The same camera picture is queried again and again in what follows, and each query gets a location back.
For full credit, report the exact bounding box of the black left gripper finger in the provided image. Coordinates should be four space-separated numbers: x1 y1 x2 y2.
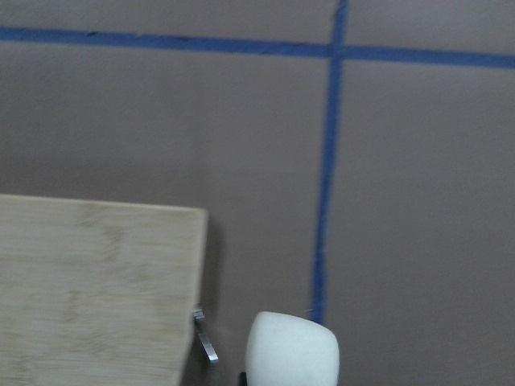
238 372 247 386

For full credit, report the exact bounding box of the white steamed bun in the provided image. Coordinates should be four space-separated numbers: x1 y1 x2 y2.
245 311 340 385

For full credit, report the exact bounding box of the bamboo cutting board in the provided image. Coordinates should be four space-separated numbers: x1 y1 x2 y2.
1 195 208 385

